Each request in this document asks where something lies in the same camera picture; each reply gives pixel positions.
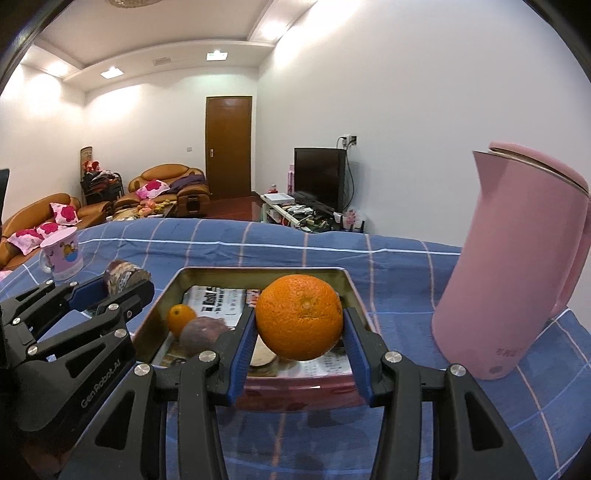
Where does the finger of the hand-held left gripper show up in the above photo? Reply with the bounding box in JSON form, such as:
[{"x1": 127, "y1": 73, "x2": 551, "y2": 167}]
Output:
[
  {"x1": 0, "y1": 276, "x2": 110, "y2": 342},
  {"x1": 34, "y1": 281, "x2": 156, "y2": 358}
]

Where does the purple passion fruit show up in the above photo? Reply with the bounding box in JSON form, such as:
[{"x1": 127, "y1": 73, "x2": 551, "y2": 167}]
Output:
[{"x1": 179, "y1": 316, "x2": 232, "y2": 357}]

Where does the brown wooden door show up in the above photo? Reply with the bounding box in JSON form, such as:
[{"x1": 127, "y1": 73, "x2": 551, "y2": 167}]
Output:
[{"x1": 205, "y1": 95, "x2": 254, "y2": 200}]

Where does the black rack with clothes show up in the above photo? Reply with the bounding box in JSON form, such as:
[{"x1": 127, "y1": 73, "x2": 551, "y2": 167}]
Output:
[{"x1": 81, "y1": 170, "x2": 123, "y2": 207}]

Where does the purple blanket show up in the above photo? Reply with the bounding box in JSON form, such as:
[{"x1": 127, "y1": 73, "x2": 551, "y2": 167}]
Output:
[{"x1": 170, "y1": 172, "x2": 207, "y2": 195}]

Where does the brown leather sofa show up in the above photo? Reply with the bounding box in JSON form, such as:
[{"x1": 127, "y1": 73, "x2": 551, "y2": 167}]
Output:
[
  {"x1": 0, "y1": 194, "x2": 114, "y2": 273},
  {"x1": 113, "y1": 164, "x2": 212, "y2": 219}
]

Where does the large orange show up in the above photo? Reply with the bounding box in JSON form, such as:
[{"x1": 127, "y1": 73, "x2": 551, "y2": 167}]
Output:
[{"x1": 255, "y1": 274, "x2": 345, "y2": 361}]

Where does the black power cable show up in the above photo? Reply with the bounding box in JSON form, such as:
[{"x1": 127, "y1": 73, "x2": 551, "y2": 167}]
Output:
[{"x1": 342, "y1": 142, "x2": 357, "y2": 214}]

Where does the black television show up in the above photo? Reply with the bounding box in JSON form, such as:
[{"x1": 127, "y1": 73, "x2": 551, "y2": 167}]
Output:
[{"x1": 294, "y1": 147, "x2": 347, "y2": 213}]

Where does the pink tin box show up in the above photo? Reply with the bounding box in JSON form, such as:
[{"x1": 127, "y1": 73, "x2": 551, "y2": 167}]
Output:
[{"x1": 134, "y1": 267, "x2": 377, "y2": 412}]

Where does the pink electric kettle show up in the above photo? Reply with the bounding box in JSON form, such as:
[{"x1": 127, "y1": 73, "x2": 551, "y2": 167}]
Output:
[{"x1": 431, "y1": 141, "x2": 591, "y2": 381}]

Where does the white television stand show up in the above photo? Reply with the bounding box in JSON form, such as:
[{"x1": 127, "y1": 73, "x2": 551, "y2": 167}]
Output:
[{"x1": 260, "y1": 191, "x2": 366, "y2": 234}]

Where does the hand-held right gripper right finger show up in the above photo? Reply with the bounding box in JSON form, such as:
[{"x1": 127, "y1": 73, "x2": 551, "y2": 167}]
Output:
[{"x1": 343, "y1": 307, "x2": 539, "y2": 480}]

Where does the small orange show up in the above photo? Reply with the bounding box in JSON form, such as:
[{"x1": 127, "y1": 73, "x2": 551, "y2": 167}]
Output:
[{"x1": 167, "y1": 304, "x2": 198, "y2": 337}]

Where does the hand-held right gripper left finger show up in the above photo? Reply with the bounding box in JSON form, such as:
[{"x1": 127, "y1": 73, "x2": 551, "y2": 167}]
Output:
[{"x1": 58, "y1": 307, "x2": 258, "y2": 480}]

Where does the cluttered coffee table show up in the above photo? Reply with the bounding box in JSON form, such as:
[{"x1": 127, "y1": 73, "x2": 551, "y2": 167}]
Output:
[{"x1": 112, "y1": 200, "x2": 179, "y2": 221}]

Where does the blue checked tablecloth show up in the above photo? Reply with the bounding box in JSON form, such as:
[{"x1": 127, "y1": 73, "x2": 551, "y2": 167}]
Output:
[{"x1": 0, "y1": 217, "x2": 591, "y2": 480}]

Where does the pink cartoon mug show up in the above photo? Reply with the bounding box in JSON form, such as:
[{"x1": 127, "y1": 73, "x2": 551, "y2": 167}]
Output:
[{"x1": 38, "y1": 226, "x2": 85, "y2": 282}]

